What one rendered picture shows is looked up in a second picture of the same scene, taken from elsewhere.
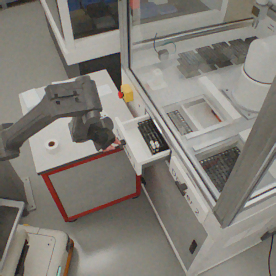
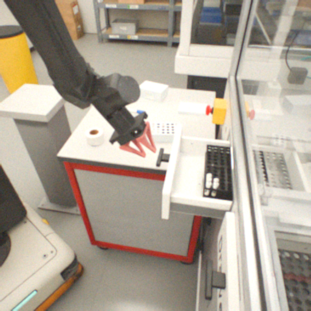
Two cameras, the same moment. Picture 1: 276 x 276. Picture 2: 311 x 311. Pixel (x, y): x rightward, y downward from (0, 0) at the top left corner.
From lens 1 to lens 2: 0.72 m
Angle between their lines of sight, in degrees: 25
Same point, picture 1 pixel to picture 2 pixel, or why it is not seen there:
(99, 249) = (106, 300)
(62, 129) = not seen: hidden behind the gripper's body
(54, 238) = (56, 252)
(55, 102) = not seen: outside the picture
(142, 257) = not seen: outside the picture
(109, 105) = (194, 125)
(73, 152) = (112, 153)
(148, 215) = (187, 296)
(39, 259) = (22, 266)
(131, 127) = (198, 152)
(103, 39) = (226, 53)
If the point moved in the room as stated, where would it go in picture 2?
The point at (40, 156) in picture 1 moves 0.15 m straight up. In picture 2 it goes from (76, 141) to (68, 109)
